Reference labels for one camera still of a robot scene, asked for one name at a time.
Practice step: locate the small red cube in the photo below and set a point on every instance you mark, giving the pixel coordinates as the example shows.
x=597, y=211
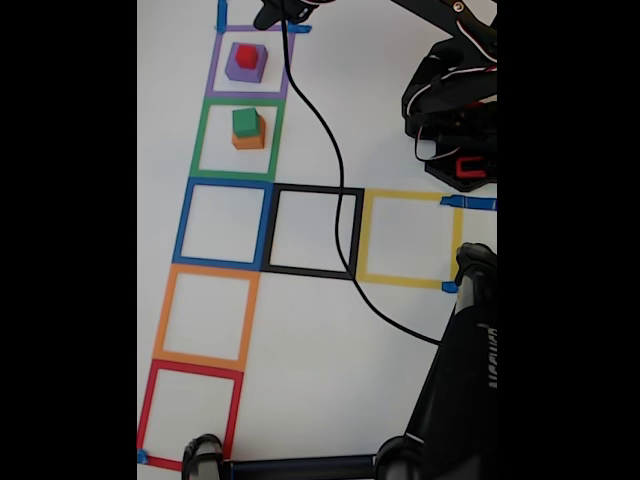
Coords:
x=246, y=56

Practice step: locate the green block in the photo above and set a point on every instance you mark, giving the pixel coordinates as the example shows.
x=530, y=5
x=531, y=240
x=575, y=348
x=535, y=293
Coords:
x=245, y=122

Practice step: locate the orange block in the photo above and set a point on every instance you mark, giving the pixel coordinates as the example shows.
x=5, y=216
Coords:
x=247, y=142

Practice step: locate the blue tape strip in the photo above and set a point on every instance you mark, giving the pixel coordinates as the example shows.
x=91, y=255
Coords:
x=222, y=12
x=475, y=203
x=302, y=29

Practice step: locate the purple block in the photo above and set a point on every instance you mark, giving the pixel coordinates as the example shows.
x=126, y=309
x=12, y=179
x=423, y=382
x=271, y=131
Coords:
x=240, y=75

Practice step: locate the small blue tape piece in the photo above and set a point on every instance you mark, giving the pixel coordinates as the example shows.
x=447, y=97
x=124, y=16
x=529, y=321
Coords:
x=449, y=287
x=142, y=456

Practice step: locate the purple square frame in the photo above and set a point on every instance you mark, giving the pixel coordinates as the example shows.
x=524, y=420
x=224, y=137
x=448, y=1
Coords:
x=247, y=95

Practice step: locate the green square frame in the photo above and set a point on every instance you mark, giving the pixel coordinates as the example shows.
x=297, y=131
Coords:
x=235, y=102

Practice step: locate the black square frame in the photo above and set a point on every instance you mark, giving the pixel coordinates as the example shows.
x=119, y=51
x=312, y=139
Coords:
x=315, y=189

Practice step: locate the yellow square frame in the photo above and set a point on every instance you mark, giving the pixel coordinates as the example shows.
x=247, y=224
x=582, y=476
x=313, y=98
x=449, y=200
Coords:
x=405, y=195

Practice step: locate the blue square frame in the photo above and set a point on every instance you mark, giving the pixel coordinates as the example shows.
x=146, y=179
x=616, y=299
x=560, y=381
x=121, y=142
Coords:
x=181, y=225

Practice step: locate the orange square frame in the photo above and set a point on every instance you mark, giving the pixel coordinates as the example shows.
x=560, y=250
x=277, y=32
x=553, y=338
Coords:
x=210, y=271

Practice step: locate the red square frame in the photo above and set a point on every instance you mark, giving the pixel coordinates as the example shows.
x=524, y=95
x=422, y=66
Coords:
x=195, y=371

